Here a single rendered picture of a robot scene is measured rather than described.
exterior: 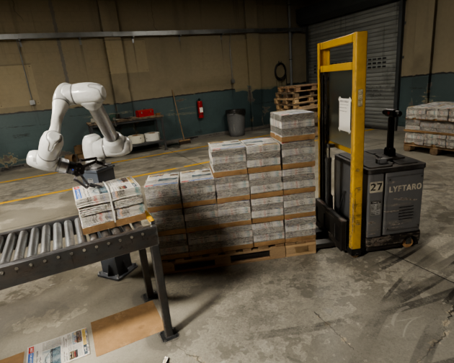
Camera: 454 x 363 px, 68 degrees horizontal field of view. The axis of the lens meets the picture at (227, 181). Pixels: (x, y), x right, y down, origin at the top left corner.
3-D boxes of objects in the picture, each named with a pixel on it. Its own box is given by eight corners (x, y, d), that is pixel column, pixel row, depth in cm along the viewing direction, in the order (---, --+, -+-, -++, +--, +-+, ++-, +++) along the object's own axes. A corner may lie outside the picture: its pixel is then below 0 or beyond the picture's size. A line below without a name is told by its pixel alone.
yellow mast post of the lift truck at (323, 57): (318, 217, 362) (316, 43, 311) (326, 215, 363) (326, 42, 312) (321, 220, 354) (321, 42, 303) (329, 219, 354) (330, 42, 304)
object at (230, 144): (207, 143, 306) (207, 142, 306) (238, 140, 309) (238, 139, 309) (211, 150, 271) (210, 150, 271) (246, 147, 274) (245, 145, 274)
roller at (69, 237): (72, 225, 227) (70, 218, 226) (76, 253, 186) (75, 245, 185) (64, 227, 225) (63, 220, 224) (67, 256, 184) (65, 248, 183)
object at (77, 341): (86, 327, 239) (86, 326, 238) (90, 353, 214) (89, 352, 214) (27, 348, 224) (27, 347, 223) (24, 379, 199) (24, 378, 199)
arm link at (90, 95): (109, 145, 287) (135, 142, 288) (107, 161, 279) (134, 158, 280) (70, 78, 220) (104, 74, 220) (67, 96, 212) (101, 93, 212)
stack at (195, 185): (161, 254, 332) (148, 174, 308) (275, 238, 343) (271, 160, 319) (158, 276, 295) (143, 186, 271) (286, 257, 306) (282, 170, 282)
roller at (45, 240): (51, 230, 222) (50, 222, 220) (51, 260, 181) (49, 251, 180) (43, 232, 220) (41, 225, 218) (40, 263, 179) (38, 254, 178)
